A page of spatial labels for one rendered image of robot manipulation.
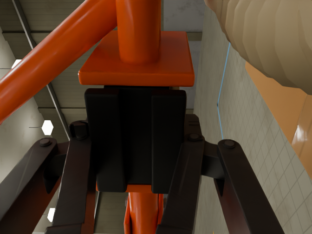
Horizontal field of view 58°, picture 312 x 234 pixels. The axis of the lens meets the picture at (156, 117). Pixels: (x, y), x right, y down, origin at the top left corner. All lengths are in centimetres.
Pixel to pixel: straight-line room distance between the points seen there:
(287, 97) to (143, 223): 17
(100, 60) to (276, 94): 20
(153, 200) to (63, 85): 1197
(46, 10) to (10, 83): 1016
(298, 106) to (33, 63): 21
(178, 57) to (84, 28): 6
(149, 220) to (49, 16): 1025
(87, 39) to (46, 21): 1040
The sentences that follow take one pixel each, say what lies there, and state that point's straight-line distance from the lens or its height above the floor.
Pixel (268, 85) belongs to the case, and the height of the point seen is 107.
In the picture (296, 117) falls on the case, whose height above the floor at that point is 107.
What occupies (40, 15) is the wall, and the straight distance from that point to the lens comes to 1051.
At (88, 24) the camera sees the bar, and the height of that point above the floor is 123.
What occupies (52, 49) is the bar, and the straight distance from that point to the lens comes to 18.
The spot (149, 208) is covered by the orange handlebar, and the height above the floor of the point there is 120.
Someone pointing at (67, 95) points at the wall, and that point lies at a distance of 1250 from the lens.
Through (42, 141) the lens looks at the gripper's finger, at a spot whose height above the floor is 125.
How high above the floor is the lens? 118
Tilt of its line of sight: 2 degrees up
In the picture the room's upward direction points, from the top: 89 degrees counter-clockwise
